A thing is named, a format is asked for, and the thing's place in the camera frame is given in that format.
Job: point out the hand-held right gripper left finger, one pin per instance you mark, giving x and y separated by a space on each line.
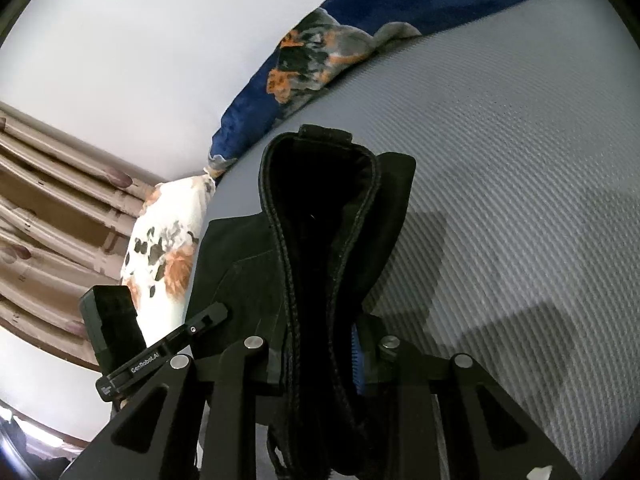
274 362

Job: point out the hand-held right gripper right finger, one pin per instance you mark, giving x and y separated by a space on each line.
356 362

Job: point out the black pants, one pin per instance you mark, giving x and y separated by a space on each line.
320 240

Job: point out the white floral pillow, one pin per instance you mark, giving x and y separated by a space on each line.
160 240

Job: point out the beige patterned curtain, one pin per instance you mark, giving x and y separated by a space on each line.
50 210

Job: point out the grey textured mattress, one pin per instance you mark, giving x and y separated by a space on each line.
500 160

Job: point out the blue floral blanket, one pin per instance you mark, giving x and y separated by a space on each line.
400 0

